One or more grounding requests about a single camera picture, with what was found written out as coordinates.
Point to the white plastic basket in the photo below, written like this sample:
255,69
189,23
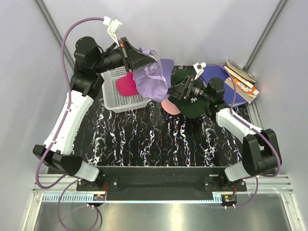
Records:
113,100

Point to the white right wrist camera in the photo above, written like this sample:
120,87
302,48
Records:
199,68

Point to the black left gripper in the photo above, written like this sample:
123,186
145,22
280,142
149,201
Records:
134,59

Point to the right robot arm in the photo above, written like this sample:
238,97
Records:
260,152

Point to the blue ring binder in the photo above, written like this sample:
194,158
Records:
212,71

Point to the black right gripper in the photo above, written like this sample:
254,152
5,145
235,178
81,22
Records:
176,91

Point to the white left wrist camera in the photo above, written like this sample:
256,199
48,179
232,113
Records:
113,27

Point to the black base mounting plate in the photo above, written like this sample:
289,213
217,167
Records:
162,184

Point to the light pink baseball cap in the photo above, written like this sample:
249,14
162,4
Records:
169,107

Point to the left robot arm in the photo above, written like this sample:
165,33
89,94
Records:
90,62

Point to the orange paperback book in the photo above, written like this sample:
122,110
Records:
244,94

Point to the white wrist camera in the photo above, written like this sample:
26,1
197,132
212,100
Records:
113,27
199,68

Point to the dark green cap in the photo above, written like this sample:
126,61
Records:
192,107

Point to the tan paperback book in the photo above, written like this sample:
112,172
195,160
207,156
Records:
239,73

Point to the lavender baseball cap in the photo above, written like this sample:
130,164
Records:
154,80

